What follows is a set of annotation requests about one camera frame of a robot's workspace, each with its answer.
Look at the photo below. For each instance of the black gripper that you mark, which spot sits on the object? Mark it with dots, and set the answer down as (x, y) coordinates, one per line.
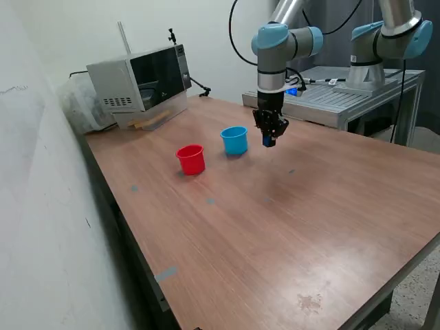
(269, 106)

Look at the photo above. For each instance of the blue cube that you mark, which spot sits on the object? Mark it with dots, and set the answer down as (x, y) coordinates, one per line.
(266, 141)

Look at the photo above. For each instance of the blue plastic cup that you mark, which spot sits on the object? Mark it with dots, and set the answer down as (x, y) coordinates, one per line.
(235, 142)

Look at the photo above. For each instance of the silver connector box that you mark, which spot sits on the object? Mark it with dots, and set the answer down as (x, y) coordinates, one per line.
(309, 80)

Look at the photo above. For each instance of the aluminium profile robot stand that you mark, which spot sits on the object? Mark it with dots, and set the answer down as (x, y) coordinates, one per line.
(343, 99)

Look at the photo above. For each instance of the red plastic cup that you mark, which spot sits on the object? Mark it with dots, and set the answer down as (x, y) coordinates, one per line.
(190, 163)

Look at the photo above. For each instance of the aluminium base mounting plate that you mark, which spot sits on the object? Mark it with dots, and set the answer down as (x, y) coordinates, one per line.
(364, 88)

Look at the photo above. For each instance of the silver microwave oven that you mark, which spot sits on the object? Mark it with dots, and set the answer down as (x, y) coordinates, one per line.
(113, 82)

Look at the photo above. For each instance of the white thin rod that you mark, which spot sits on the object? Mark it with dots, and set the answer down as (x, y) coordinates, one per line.
(124, 38)

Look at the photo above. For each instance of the long blue tape strip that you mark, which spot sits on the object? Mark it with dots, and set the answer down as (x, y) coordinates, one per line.
(165, 274)

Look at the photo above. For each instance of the clear plastic bag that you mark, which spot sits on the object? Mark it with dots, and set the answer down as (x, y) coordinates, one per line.
(79, 106)

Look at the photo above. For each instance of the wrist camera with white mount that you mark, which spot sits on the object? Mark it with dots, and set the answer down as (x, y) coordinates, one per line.
(292, 90)

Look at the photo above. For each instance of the black clamp mount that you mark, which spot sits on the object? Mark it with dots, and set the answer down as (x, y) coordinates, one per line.
(172, 36)

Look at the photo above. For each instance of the grey metal table bracket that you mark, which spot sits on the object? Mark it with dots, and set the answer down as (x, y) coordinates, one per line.
(161, 299)

